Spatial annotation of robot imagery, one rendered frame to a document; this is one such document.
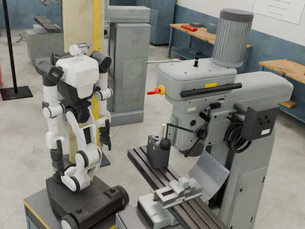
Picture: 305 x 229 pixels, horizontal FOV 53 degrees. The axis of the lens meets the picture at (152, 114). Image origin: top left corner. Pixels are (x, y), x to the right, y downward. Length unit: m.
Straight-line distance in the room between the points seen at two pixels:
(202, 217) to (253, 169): 0.60
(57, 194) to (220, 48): 1.81
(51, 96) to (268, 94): 1.51
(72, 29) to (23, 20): 7.44
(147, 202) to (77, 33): 1.87
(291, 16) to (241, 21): 4.80
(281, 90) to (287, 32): 4.34
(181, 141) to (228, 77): 0.51
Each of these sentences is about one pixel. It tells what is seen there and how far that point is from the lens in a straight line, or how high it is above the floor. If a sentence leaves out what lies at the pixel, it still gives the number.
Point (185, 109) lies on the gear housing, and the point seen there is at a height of 1.67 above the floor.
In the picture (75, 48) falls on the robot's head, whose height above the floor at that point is 1.86.
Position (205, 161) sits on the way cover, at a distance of 2.56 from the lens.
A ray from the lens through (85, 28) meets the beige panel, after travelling 3.37.
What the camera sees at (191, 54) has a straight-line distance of 8.21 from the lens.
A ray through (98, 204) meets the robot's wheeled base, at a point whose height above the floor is 0.59.
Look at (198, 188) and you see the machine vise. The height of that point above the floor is 0.98.
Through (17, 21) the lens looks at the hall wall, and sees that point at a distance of 10.71.
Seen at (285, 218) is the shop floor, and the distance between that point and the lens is 3.89.
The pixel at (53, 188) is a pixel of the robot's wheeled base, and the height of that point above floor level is 0.57.
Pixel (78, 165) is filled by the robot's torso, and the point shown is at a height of 0.97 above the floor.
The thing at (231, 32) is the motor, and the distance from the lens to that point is 1.92.
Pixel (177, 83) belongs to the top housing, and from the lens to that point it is 1.73.
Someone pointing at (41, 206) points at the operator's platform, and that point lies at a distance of 3.01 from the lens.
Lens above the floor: 2.47
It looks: 28 degrees down
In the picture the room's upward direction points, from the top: 6 degrees clockwise
